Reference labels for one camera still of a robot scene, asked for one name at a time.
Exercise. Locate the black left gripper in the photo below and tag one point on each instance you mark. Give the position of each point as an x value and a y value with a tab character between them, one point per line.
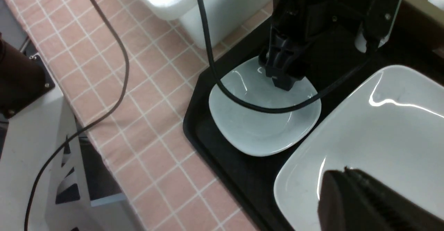
298	23

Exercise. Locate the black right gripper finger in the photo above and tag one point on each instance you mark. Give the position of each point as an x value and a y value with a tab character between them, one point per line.
352	200

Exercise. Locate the small white square bowl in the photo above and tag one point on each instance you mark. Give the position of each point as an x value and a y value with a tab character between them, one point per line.
262	134

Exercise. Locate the white square rice plate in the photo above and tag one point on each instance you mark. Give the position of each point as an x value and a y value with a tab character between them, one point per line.
391	127

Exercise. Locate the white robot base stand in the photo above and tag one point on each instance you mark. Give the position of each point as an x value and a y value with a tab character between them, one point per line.
62	200

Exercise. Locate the large white plastic tub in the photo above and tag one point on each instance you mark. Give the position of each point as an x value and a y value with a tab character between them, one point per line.
223	16

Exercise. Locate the olive green plastic bin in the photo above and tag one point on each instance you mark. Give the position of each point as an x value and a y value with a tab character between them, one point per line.
424	22

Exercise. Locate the pink checkered tablecloth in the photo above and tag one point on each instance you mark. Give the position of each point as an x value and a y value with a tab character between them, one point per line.
142	143

